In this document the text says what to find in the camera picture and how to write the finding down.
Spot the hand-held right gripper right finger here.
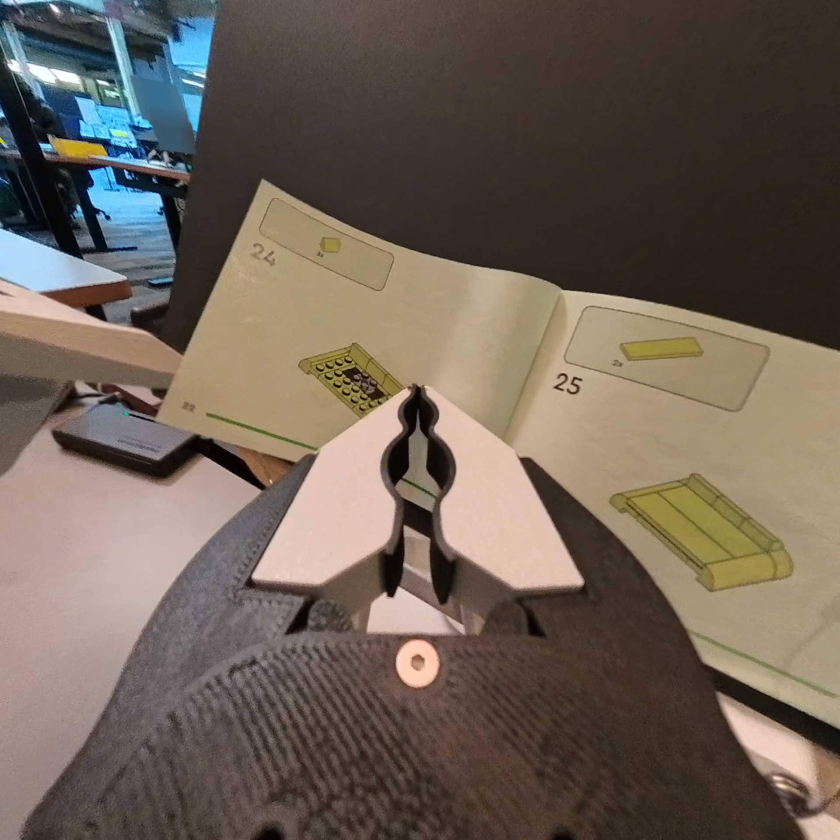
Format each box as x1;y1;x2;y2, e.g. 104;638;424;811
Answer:
420;384;586;634

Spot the long office desk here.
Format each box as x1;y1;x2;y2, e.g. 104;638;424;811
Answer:
0;147;191;253

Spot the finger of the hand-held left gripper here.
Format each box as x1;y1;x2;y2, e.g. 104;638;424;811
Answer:
0;305;183;389
0;379;74;475

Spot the white book stand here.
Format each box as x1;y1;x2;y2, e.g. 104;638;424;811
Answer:
399;518;434;592

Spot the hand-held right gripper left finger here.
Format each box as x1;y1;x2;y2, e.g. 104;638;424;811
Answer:
250;384;421;634

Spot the black flat device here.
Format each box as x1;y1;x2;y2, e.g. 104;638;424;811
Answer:
52;400;198;478

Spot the black backdrop board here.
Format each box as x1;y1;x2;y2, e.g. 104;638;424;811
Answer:
161;0;840;368

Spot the instruction booklet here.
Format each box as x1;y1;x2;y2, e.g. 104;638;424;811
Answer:
157;178;840;729

